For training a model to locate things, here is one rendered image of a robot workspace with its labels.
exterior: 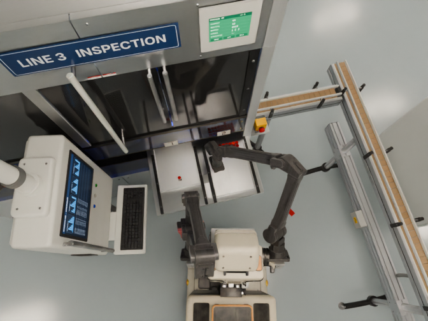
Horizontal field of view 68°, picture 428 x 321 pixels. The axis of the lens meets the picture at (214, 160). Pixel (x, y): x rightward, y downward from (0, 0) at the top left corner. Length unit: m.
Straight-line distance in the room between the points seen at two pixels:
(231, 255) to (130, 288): 1.60
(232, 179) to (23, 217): 1.19
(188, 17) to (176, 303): 2.30
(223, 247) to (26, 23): 1.12
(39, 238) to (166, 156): 0.98
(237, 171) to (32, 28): 1.40
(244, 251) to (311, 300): 1.58
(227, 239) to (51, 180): 0.81
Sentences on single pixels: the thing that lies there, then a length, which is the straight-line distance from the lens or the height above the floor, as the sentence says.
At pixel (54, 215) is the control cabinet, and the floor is 1.54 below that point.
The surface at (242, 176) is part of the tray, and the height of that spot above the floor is 0.88.
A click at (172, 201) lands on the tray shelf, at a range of 2.04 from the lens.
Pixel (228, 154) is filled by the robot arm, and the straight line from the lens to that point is 1.65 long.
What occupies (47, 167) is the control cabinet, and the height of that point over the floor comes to 1.58.
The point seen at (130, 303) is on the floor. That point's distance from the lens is 2.95.
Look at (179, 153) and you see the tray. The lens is 2.12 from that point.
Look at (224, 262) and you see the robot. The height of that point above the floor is 1.34.
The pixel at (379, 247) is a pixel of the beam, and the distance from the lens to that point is 2.60.
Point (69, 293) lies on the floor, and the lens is 3.11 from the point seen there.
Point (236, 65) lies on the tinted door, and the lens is 1.43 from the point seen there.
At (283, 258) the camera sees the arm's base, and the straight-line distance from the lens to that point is 1.69.
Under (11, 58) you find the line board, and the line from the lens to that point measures 1.27.
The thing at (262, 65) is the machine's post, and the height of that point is 1.68.
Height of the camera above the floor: 2.86
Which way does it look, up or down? 71 degrees down
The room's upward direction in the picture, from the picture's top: 1 degrees clockwise
